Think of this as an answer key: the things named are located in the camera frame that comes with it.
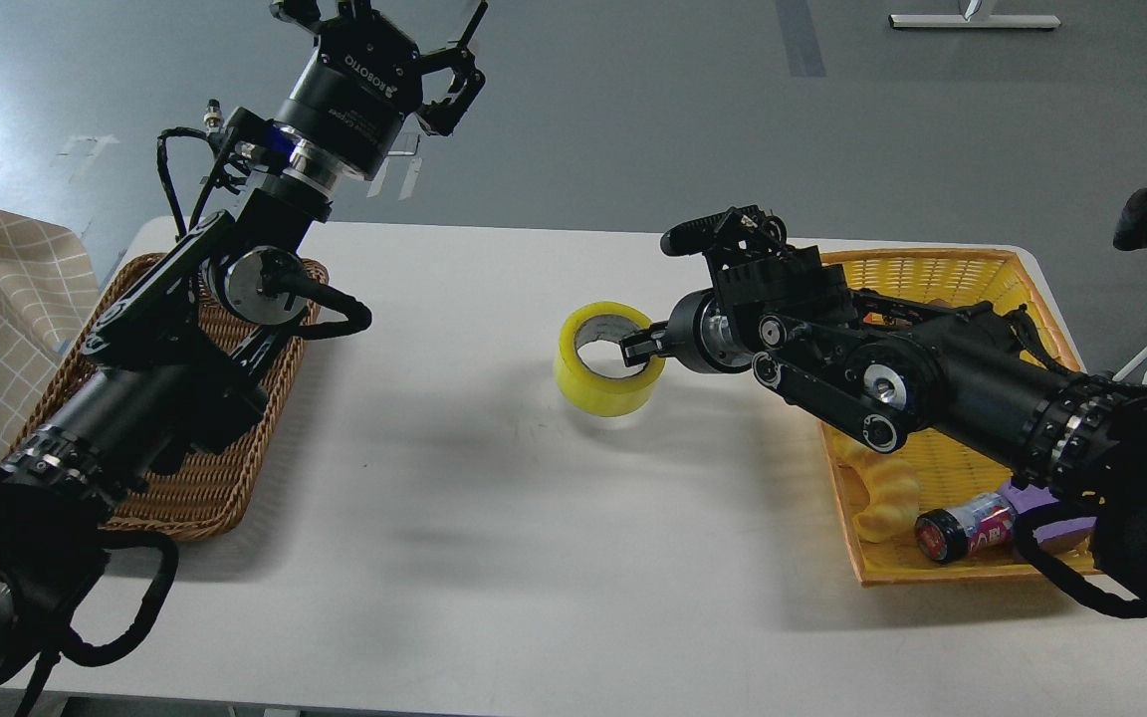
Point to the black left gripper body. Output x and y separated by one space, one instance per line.
355 92

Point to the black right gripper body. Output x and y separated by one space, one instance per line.
686 337

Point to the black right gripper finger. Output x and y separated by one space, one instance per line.
657 334
644 351

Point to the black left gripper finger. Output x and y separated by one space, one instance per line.
441 116
305 14

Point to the yellow tape roll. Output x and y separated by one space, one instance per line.
593 392

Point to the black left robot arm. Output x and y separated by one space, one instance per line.
180 356

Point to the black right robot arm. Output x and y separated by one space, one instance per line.
879 369

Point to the yellow toy croissant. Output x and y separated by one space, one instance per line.
893 490

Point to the yellow plastic basket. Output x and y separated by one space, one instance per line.
947 471

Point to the small dark jar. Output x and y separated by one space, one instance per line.
949 535

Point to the white stand base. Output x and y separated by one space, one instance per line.
977 15

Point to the brown wicker basket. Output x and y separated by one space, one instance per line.
209 494

